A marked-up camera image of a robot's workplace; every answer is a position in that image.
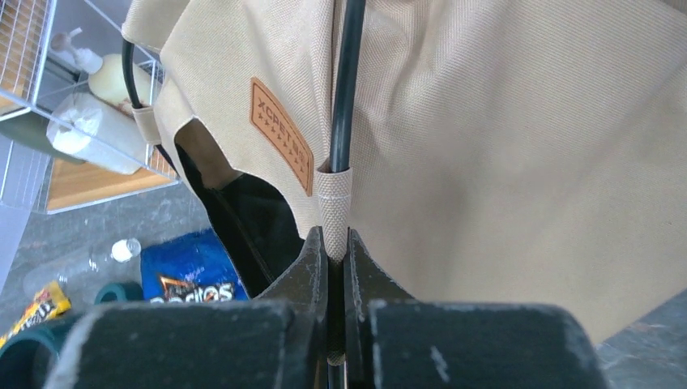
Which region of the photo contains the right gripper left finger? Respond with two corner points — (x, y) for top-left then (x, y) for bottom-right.
(45, 227), (327, 388)

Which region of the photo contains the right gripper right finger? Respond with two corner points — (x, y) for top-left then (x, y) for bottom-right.
(343, 230), (608, 388)

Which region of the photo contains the tan pet tent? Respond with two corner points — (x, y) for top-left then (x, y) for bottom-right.
(122, 1), (686, 342)

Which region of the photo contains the black tent pole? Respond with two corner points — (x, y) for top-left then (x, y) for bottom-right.
(328, 0), (366, 173)
(121, 38), (178, 173)

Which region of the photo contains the blue Doritos chip bag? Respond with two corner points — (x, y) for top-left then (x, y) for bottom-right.
(140, 229), (248, 303)

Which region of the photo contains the clear plastic bottle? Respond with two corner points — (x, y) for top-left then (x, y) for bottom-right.
(22, 237), (142, 302)

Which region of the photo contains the yellow candy bag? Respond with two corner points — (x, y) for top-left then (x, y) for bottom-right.
(1, 280), (71, 346)

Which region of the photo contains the white wire wooden shelf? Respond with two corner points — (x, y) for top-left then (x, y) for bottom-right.
(1, 1), (177, 214)

